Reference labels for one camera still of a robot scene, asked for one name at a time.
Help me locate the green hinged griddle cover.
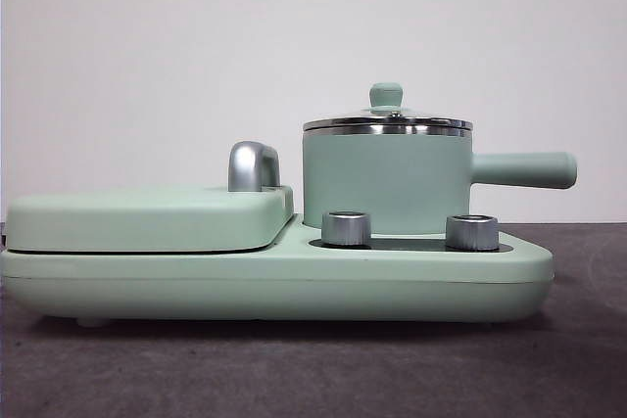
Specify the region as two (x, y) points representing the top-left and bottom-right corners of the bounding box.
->
(5, 185), (295, 255)

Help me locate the silver control knob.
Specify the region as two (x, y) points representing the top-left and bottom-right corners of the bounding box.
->
(445, 214), (500, 251)
(321, 210), (372, 248)

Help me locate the silver cover handle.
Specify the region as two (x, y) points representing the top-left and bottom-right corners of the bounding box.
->
(227, 141), (281, 193)

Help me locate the green breakfast machine base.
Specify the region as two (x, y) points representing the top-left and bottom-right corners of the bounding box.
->
(0, 221), (555, 329)

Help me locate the glass lid with green knob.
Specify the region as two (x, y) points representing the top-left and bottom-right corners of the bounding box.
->
(302, 82), (475, 138)

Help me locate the green pot with long handle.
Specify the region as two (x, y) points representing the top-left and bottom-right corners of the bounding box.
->
(302, 126), (579, 238)

